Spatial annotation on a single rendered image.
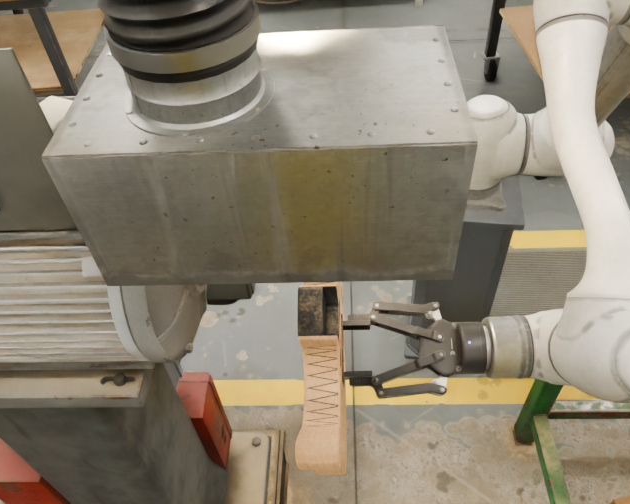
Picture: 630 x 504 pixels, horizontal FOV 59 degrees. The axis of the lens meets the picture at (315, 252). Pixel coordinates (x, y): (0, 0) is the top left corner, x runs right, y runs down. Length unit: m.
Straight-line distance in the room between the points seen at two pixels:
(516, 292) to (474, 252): 0.70
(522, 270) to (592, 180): 1.63
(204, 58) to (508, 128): 1.15
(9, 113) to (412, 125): 0.33
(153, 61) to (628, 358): 0.53
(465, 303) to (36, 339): 1.38
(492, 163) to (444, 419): 0.90
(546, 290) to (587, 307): 1.66
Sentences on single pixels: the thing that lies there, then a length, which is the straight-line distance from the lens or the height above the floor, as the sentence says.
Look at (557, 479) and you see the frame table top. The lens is 1.73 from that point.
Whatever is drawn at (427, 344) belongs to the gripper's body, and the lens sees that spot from 0.84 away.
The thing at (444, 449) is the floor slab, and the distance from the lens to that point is 1.93.
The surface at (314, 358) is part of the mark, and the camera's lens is 0.69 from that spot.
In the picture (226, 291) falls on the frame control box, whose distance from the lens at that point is 1.06.
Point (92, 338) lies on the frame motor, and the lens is 0.66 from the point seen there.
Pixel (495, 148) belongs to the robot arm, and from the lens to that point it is 1.47.
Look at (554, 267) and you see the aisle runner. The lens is 2.46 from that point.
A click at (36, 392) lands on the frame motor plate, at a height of 1.12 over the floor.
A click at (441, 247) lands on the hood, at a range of 0.46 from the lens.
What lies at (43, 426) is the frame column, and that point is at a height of 1.00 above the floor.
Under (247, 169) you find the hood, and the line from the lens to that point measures 0.40.
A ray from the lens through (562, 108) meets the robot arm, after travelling 0.91.
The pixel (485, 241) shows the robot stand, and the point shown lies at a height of 0.62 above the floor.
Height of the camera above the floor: 1.75
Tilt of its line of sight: 47 degrees down
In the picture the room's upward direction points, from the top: 5 degrees counter-clockwise
